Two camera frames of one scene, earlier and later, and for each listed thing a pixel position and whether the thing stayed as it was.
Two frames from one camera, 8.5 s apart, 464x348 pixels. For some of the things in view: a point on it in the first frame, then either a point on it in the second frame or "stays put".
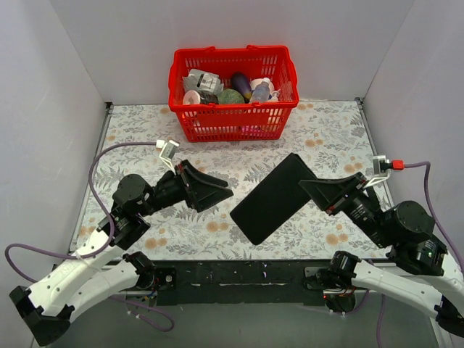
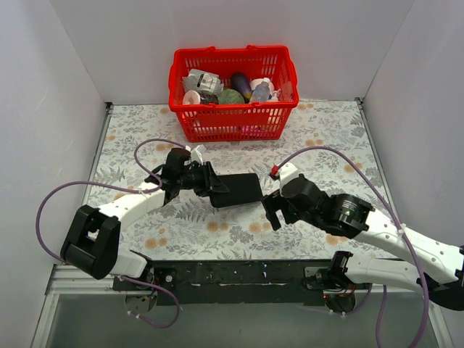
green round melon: (230, 96) stays put
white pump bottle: (275, 98) stays put
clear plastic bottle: (261, 93) stays put
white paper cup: (191, 97) stays put
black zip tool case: (272, 199) → (242, 188)
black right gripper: (346, 194) → (277, 209)
